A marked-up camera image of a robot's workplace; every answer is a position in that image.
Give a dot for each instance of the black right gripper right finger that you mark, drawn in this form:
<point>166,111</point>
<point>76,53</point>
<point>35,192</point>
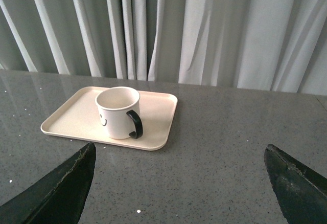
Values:
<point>300,191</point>

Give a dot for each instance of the grey pleated curtain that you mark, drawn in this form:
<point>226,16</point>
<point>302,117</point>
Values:
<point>273,45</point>

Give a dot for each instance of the white smiley mug black handle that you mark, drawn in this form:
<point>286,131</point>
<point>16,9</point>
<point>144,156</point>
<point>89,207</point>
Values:
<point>119,112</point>

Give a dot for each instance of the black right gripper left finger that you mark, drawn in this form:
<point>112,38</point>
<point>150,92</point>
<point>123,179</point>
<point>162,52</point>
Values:
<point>58,197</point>

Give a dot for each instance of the cream rectangular tray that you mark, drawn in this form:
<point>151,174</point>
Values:
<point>78,118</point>

